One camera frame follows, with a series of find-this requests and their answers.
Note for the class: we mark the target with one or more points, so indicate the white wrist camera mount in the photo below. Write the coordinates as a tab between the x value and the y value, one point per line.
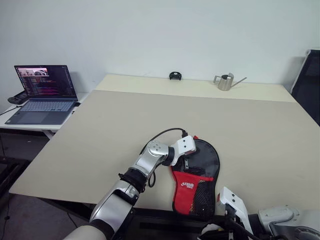
185	145
235	202

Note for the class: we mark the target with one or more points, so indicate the small black clamp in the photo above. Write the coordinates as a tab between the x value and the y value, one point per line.
175	76

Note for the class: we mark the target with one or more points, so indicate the black red paddle case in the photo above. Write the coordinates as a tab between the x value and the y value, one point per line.
190	190

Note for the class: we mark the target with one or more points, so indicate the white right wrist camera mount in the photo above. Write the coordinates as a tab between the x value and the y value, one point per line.
235	202

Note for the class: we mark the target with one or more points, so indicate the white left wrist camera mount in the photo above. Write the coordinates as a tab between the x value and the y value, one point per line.
185	145

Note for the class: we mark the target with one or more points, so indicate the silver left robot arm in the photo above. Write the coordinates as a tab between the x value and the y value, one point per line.
147	162

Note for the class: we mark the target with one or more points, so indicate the grey laptop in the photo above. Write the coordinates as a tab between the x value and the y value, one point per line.
45	112

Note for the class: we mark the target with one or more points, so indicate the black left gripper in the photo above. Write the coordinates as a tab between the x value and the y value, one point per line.
188	162

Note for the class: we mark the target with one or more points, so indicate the steel watering can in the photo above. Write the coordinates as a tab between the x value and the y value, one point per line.
226	83

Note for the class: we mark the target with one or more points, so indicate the black office chair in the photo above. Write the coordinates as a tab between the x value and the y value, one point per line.
310	87

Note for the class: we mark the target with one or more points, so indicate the white side table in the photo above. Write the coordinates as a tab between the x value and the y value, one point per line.
30	127

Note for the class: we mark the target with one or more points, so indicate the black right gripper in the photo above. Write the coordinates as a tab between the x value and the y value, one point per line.
231	233

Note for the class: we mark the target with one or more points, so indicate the black game controller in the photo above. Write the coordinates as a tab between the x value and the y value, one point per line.
16	98

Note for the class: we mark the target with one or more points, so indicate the small black device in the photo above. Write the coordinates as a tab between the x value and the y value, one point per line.
77	104

